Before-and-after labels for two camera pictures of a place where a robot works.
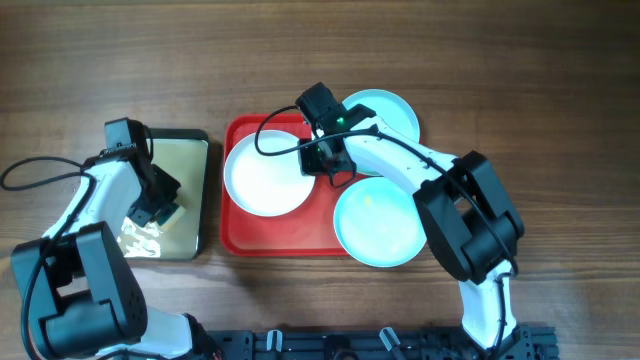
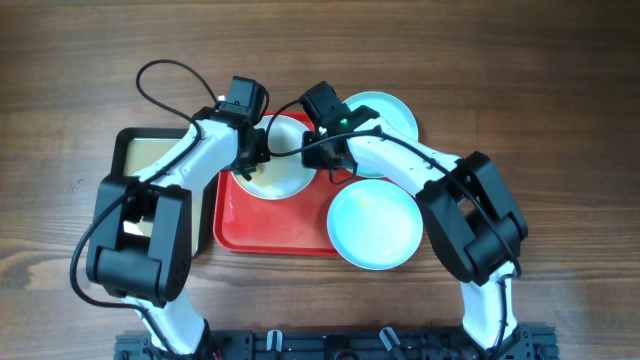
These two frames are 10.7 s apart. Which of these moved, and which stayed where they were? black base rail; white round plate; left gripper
Moved: left gripper; white round plate
Stayed: black base rail
